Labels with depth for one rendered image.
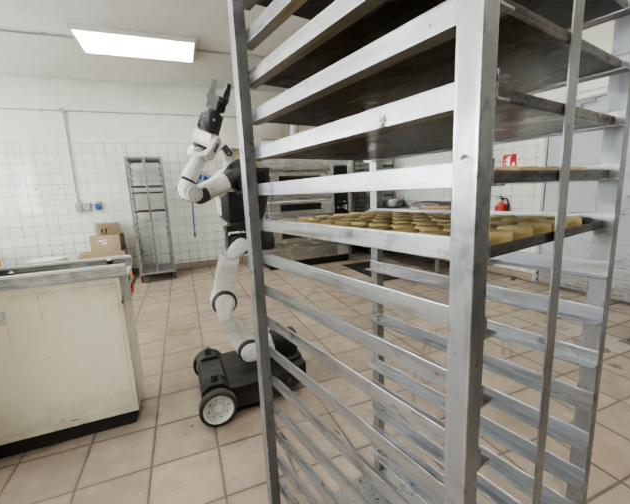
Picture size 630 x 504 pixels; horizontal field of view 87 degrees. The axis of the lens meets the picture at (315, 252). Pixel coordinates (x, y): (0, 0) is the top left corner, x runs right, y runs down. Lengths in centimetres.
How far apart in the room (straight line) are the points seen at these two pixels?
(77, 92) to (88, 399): 503
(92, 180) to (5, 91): 150
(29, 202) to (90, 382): 461
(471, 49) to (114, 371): 204
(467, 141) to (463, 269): 14
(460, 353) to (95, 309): 182
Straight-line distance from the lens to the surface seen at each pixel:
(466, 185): 40
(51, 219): 642
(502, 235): 53
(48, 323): 209
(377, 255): 115
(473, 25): 43
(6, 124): 661
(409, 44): 52
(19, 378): 221
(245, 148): 89
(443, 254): 46
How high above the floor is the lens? 122
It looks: 10 degrees down
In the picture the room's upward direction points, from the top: 3 degrees counter-clockwise
